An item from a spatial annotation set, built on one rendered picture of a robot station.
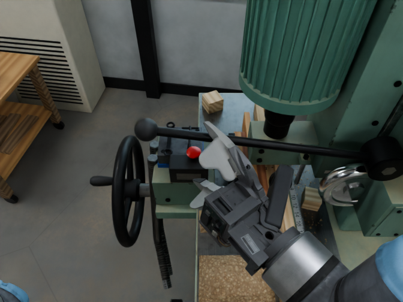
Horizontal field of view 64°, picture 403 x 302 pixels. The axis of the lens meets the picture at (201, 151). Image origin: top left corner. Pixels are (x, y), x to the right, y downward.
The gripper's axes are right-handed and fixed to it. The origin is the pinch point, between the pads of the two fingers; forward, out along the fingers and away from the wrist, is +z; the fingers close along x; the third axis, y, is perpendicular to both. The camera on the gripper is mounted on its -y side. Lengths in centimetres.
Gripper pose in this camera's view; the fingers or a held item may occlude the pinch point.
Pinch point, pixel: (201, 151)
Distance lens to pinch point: 54.0
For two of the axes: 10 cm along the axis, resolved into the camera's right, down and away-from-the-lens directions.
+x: -1.3, 6.4, 7.6
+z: -6.3, -6.4, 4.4
